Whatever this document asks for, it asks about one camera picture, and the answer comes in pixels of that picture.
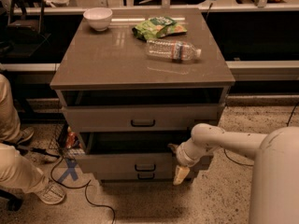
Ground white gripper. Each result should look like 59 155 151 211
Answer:
167 139 212 186

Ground grey drawer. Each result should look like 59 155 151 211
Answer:
94 171 200 182
77 131 191 175
62 105 224 133

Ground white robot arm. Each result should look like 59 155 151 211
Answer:
169 123 299 224

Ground grey top drawer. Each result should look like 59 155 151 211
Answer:
62 105 224 133

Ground grey bottom drawer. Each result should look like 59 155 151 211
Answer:
94 171 200 182

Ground grey drawer cabinet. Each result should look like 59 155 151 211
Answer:
50 7 235 185

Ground orange item in basket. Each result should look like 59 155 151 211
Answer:
65 127 78 148

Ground clear plastic water bottle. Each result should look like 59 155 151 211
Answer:
146 39 202 62

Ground white sneaker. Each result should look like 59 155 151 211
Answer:
36 180 66 205

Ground green snack bag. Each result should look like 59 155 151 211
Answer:
132 16 187 41

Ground person leg beige trousers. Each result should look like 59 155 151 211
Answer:
0 75 49 193

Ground white bowl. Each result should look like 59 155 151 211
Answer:
83 7 113 31

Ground black chair base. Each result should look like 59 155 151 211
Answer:
0 189 22 211

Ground black cable right floor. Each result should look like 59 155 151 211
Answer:
223 101 299 168

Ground black cable floor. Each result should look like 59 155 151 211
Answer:
223 101 299 168
50 156 117 224

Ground black cable left floor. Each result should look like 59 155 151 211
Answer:
50 156 117 224

